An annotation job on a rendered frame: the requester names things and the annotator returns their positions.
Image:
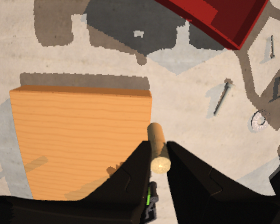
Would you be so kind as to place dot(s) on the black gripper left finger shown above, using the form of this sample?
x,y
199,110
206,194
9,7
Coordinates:
x,y
121,199

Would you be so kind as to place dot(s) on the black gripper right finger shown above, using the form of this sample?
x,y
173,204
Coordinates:
x,y
203,195

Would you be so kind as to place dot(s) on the orange wooden board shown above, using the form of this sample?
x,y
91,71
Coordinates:
x,y
72,139

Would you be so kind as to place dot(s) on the red open tray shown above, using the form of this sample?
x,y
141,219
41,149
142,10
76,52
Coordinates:
x,y
232,19

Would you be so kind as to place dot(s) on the wooden dowel pin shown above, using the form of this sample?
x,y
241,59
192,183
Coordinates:
x,y
160,161

